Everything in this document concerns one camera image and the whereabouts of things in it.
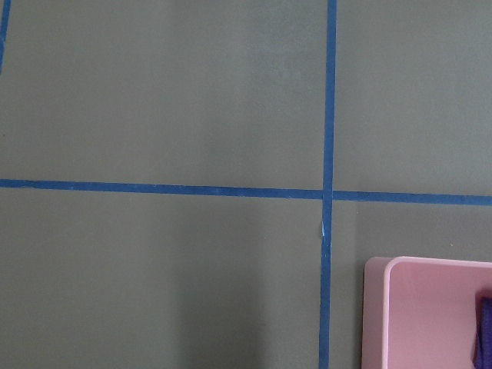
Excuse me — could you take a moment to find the purple cloth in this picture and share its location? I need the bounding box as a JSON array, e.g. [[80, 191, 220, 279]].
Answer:
[[474, 298, 492, 369]]

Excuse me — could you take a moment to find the red plastic bin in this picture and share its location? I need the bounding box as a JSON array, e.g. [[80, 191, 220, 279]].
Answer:
[[361, 257, 491, 368]]

